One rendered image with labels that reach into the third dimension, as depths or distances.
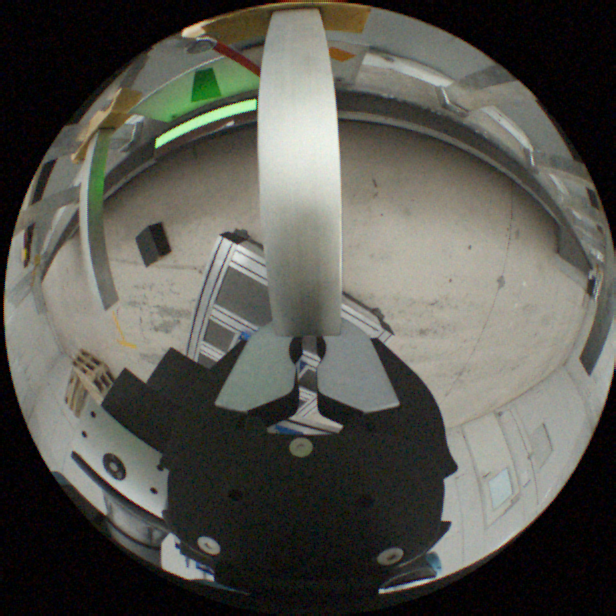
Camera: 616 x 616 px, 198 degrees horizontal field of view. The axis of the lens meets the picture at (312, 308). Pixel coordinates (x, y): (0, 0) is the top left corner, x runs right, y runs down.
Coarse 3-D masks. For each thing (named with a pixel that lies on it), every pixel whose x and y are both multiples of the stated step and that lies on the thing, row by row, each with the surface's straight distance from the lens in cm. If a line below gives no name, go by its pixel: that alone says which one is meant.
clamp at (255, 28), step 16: (224, 16) 20; (240, 16) 20; (256, 16) 20; (336, 16) 20; (352, 16) 20; (368, 16) 21; (192, 32) 22; (224, 32) 21; (240, 32) 21; (256, 32) 21
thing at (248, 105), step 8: (240, 104) 29; (248, 104) 29; (216, 112) 31; (224, 112) 30; (232, 112) 29; (192, 120) 32; (200, 120) 31; (208, 120) 30; (176, 128) 34; (184, 128) 33; (192, 128) 32; (168, 136) 34; (176, 136) 33; (160, 144) 35
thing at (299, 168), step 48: (288, 48) 12; (288, 96) 9; (288, 144) 8; (336, 144) 8; (288, 192) 8; (336, 192) 8; (288, 240) 8; (336, 240) 8; (288, 288) 8; (336, 288) 8; (288, 336) 10
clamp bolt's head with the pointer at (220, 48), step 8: (208, 32) 21; (216, 32) 21; (192, 48) 20; (200, 48) 20; (208, 48) 20; (216, 48) 22; (224, 48) 22; (232, 56) 23; (240, 56) 23; (240, 64) 25; (248, 64) 25; (256, 72) 26
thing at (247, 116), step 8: (248, 112) 28; (216, 120) 30; (224, 120) 29; (232, 120) 28; (240, 120) 28; (248, 120) 28; (200, 128) 31; (208, 128) 30; (216, 128) 29; (184, 136) 32; (192, 136) 31; (168, 144) 33; (176, 144) 32; (160, 152) 34
